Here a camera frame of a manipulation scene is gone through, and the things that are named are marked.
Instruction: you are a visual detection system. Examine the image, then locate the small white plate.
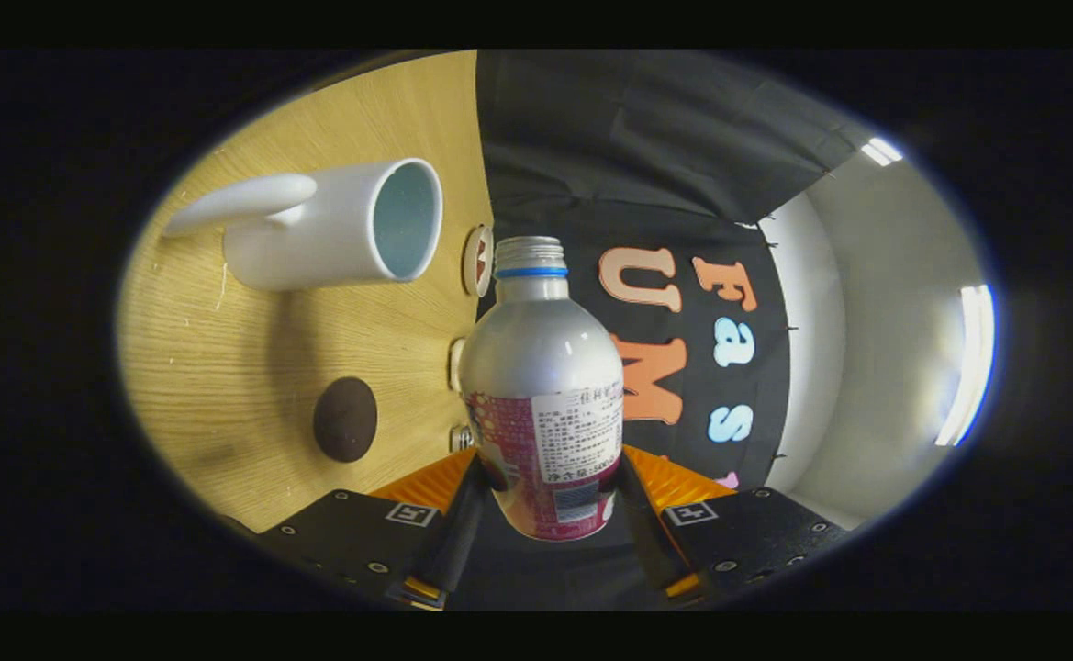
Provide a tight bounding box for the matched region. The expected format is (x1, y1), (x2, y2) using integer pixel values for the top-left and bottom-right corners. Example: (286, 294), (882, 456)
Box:
(462, 224), (495, 297)

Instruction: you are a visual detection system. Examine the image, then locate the white cup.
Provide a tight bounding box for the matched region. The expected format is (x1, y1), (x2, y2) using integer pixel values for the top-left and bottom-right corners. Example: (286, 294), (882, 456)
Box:
(162, 158), (444, 292)

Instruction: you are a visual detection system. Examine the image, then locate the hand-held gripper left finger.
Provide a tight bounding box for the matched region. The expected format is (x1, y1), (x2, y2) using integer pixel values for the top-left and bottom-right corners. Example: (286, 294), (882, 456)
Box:
(254, 446), (493, 611)

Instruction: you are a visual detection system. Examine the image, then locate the long ceiling light strip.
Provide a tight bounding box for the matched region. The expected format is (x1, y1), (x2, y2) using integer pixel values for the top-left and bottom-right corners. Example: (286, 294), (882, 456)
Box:
(934, 284), (997, 449)

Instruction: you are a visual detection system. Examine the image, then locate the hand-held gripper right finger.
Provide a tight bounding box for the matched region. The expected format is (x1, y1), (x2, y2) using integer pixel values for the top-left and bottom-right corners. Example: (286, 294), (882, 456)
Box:
(617, 444), (854, 609)

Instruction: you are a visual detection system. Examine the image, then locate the black backdrop cloth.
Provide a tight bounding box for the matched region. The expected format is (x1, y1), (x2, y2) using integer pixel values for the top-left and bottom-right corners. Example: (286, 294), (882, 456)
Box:
(449, 50), (867, 611)

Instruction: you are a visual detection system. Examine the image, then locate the silver juice bottle red label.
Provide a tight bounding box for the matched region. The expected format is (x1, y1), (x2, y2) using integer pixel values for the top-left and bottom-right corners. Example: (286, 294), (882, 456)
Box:
(458, 236), (626, 542)

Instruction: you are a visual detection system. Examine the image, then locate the wooden table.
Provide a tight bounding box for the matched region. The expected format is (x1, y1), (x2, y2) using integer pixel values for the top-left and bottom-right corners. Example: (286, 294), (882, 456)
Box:
(118, 50), (496, 533)

